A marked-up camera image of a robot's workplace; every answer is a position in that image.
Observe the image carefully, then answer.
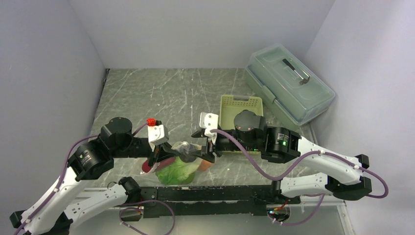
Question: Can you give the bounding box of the pale green plastic basket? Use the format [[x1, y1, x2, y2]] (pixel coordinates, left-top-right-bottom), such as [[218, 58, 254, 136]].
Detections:
[[219, 94, 264, 155]]

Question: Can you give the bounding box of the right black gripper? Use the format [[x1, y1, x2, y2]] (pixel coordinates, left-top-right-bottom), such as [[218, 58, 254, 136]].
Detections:
[[189, 127, 260, 163]]

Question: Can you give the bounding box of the clear lidded storage box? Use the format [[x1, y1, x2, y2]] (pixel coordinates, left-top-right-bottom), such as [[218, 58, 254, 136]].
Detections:
[[245, 44, 336, 127]]

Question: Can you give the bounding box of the purple eggplant toy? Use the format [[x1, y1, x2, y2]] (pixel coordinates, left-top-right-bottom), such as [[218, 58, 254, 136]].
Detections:
[[141, 157, 176, 173]]

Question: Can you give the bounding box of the clear dotted zip bag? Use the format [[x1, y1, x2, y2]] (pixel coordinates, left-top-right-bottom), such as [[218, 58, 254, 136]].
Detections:
[[139, 141, 213, 186]]

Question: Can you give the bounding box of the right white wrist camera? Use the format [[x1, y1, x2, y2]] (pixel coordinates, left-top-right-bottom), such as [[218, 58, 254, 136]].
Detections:
[[199, 112, 219, 144]]

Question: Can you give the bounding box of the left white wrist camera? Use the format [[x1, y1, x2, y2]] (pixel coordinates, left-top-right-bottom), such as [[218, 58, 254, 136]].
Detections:
[[147, 118, 169, 148]]

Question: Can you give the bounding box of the orange peach toy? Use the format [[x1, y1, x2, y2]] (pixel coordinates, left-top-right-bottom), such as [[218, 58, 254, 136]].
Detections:
[[198, 160, 213, 172]]

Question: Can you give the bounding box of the dark purple mangosteen toy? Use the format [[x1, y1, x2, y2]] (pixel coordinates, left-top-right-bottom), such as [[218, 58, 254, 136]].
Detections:
[[179, 151, 197, 163]]

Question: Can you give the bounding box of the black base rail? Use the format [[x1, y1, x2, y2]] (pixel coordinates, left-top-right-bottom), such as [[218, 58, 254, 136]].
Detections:
[[139, 185, 300, 218]]

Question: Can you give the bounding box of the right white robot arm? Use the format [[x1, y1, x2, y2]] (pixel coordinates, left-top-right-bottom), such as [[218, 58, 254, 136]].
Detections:
[[191, 110, 372, 203]]

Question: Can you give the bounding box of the green cabbage toy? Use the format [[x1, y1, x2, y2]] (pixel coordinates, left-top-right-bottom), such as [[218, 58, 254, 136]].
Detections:
[[155, 157, 201, 186]]

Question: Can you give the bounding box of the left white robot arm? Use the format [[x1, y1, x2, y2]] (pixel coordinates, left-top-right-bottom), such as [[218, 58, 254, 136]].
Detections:
[[10, 117, 180, 235]]

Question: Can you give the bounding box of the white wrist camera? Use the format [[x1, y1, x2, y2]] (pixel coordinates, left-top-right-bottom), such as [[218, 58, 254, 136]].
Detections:
[[147, 118, 169, 148], [199, 112, 219, 144]]

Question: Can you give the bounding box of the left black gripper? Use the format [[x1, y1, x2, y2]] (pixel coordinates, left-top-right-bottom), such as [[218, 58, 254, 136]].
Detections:
[[113, 137, 180, 167]]

